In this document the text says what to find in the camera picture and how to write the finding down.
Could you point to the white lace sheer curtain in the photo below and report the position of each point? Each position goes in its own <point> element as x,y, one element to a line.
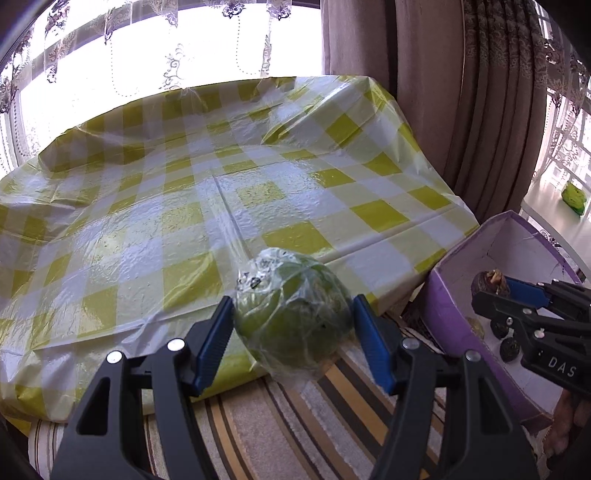
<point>570,120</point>
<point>138,41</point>

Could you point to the brown pleated curtain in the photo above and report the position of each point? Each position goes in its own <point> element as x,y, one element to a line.
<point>498,115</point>

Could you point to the striped brown beige rug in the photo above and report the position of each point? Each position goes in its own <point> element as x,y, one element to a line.
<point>277,429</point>

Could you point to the person's right hand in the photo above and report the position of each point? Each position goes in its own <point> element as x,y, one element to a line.
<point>572,420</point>

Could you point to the yellow white checkered plastic tablecloth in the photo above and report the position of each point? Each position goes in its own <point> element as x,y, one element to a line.
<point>184,207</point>

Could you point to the white table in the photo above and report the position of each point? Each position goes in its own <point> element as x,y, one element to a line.
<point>545,217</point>

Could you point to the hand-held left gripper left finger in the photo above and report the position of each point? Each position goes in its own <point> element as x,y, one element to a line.
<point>212,346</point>

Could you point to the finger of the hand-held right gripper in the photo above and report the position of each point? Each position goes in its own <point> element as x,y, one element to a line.
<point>512,311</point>
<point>526,290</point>

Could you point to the purple cardboard box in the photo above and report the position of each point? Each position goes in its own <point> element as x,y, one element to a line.
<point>471,369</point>

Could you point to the green plastic-wrapped fruit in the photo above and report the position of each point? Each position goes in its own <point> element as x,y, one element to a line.
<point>293,309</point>

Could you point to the pink patterned curtain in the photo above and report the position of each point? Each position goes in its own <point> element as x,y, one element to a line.
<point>369,46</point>

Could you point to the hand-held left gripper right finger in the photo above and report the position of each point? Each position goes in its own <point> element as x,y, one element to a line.
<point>374,344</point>

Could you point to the green glass ornament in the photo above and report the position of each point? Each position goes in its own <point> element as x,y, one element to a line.
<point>574,197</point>

